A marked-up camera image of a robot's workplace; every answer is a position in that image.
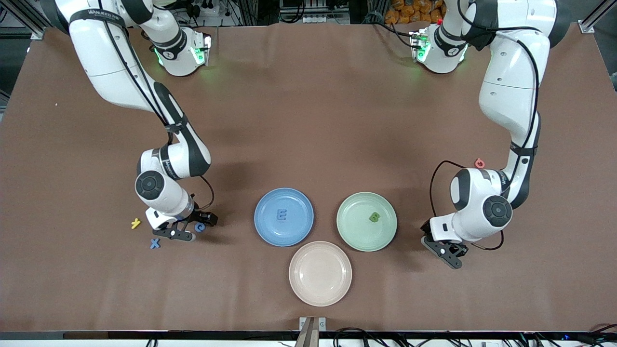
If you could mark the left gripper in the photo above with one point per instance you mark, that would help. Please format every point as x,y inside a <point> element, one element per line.
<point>425,228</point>

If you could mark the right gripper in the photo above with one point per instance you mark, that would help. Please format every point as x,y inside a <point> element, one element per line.
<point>202,217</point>

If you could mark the blue letter c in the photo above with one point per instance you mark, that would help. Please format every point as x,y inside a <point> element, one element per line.
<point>200,229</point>

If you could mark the green letter B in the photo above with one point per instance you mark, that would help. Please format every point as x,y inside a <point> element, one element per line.
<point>374,218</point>

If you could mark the blue letter x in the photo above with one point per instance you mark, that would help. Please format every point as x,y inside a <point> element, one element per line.
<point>154,243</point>

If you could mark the blue letter m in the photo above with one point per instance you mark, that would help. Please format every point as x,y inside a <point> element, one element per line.
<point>282,215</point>

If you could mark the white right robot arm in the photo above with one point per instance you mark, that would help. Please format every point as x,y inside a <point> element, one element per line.
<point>106,62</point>

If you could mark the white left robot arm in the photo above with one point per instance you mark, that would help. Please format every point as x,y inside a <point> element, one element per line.
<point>511,72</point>

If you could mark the green plate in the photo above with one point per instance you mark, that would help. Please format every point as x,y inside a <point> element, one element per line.
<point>366,243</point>

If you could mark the yellow letter k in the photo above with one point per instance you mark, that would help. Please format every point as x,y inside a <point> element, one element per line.
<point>136,223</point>

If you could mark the pink letter Q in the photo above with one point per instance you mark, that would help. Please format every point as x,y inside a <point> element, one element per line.
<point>476,163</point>

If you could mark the blue plate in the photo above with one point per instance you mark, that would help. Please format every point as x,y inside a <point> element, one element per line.
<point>289,233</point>

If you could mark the beige plate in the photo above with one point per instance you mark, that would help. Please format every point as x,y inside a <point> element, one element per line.
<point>320,274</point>

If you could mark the brown table cover sheet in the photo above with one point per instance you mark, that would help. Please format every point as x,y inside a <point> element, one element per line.
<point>308,120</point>

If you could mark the pile of orange packets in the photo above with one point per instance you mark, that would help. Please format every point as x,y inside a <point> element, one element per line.
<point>414,12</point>

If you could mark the white power strip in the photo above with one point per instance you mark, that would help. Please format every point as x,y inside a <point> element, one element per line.
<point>318,18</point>

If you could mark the grey metal clamp bracket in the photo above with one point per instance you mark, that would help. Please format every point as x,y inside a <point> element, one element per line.
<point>322,324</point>

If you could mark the aluminium frame profile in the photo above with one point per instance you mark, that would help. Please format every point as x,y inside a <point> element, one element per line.
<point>592,19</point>
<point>36,33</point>

